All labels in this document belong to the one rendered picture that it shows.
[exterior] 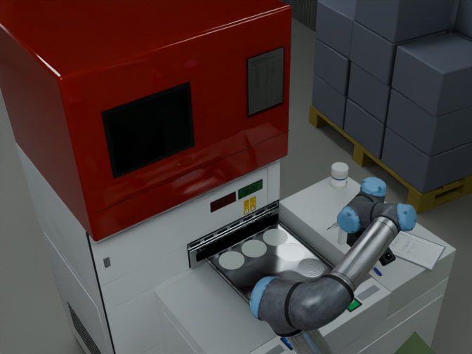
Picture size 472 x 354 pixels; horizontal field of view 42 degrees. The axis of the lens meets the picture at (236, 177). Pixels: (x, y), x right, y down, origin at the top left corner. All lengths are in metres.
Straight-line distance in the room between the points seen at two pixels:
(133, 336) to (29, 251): 1.60
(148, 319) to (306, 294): 1.11
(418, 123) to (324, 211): 1.47
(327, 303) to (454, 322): 2.05
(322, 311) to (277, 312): 0.12
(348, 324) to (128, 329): 0.86
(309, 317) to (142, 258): 0.92
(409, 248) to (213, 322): 0.78
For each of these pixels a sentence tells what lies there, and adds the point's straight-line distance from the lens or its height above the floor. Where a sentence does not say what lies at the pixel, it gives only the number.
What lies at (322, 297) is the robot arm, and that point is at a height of 1.46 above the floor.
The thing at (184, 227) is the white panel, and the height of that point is 1.07.
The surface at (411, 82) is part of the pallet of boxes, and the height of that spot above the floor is 0.83.
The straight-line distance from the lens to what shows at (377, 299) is 2.19.
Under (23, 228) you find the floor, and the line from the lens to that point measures 4.14.
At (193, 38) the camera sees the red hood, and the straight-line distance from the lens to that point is 1.87.
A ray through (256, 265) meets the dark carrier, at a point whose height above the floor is 0.90.
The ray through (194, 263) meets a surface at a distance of 2.41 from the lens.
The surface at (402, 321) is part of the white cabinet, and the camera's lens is 2.45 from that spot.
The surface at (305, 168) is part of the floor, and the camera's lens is 4.37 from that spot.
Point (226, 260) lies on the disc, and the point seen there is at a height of 0.90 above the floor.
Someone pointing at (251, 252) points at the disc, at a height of 0.90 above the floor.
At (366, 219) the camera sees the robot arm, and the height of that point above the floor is 1.43.
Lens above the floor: 2.56
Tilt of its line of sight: 37 degrees down
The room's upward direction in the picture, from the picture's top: 2 degrees counter-clockwise
